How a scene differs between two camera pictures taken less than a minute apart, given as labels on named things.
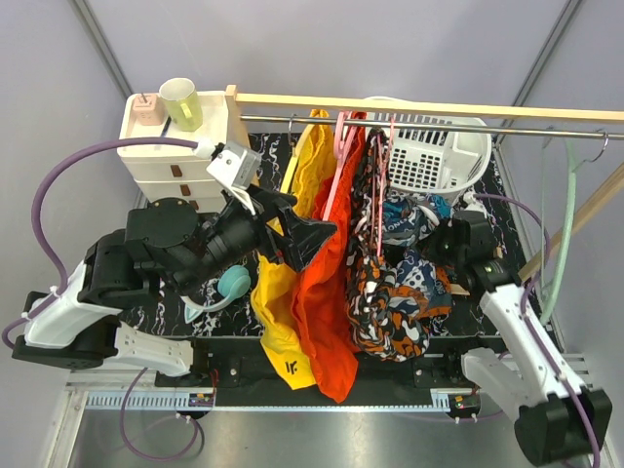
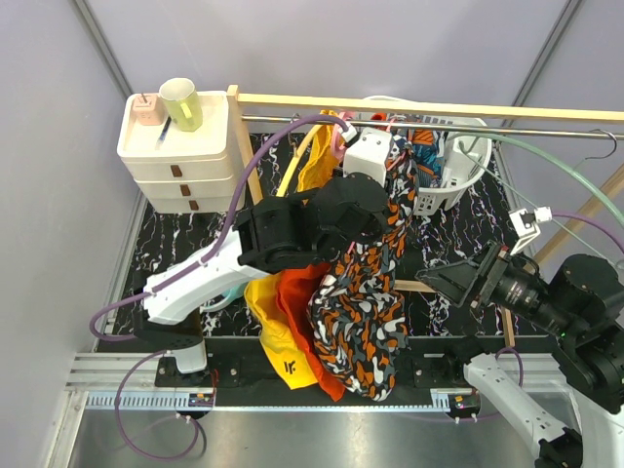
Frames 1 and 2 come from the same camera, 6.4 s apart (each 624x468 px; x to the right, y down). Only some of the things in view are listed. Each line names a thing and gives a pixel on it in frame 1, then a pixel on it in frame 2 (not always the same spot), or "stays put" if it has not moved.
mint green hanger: x=573 y=169 to x=590 y=184
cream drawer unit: x=178 y=175 stays put
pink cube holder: x=148 y=109 stays put
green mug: x=182 y=103 stays put
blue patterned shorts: x=405 y=216 to x=428 y=154
